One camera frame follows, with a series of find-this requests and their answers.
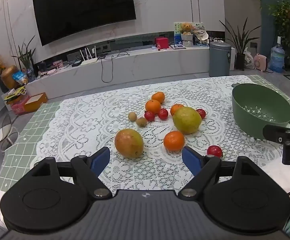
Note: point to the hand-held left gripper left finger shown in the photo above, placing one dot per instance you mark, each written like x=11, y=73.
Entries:
x=101, y=160

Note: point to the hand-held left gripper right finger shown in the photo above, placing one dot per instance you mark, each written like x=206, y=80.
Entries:
x=191, y=159

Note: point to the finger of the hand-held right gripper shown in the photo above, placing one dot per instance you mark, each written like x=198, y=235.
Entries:
x=274, y=133

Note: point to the red cherry tomato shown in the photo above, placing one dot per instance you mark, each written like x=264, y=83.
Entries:
x=214, y=151
x=149, y=115
x=162, y=114
x=201, y=113

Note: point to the orange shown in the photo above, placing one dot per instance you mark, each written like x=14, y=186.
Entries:
x=153, y=106
x=174, y=140
x=176, y=108
x=158, y=97

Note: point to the green colander bowl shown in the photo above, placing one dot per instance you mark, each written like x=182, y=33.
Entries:
x=259, y=110

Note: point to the red and green mango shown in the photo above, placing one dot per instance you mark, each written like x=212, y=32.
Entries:
x=129, y=143

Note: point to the yellow green mango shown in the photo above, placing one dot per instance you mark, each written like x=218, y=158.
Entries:
x=186, y=120

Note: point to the small brown kiwi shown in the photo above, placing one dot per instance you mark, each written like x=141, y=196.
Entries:
x=132, y=116
x=141, y=122

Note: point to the white lace tablecloth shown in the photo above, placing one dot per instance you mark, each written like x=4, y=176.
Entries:
x=90, y=120

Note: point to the blue water jug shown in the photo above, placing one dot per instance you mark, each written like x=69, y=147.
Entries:
x=277, y=58

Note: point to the pink heater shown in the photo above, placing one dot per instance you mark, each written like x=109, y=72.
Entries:
x=260, y=62

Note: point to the white plastic bag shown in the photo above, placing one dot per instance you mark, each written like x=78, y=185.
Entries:
x=248, y=59

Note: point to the green checked tablecloth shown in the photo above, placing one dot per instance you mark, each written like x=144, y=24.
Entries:
x=22, y=140

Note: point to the long-leaf potted plant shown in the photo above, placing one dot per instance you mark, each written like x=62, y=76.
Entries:
x=240, y=55

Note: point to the orange cardboard box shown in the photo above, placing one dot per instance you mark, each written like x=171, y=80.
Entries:
x=35, y=102

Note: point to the grey trash can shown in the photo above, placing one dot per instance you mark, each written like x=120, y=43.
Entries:
x=219, y=60

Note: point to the pink box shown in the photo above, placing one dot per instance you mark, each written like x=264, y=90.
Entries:
x=19, y=107

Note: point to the white router with antennas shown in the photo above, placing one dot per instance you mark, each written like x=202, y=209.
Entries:
x=87, y=61

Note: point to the black flat device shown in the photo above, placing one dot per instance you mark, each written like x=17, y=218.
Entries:
x=77, y=63

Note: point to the green ivy plant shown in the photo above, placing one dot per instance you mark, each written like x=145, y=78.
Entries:
x=282, y=15

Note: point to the white television console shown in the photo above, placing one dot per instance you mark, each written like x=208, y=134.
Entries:
x=140, y=65

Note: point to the small digital scale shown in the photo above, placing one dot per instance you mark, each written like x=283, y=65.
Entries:
x=177, y=46

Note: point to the blue snack bag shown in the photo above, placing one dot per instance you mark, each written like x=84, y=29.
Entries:
x=20, y=77

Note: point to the red box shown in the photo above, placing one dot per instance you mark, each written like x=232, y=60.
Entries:
x=161, y=43

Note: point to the brown vase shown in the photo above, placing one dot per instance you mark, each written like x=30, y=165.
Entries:
x=8, y=77

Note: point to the teddy bear plush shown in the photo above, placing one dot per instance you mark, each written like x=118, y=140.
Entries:
x=187, y=33

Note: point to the printed picture board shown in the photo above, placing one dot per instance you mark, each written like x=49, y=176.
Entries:
x=177, y=33

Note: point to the slim potted plant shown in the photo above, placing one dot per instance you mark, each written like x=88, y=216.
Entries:
x=26, y=57

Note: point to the black flat television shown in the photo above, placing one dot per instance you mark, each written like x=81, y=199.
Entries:
x=85, y=10

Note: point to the metal frame chair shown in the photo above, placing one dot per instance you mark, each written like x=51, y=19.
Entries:
x=6, y=127

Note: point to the pink picture frame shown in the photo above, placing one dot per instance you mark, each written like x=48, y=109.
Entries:
x=58, y=64

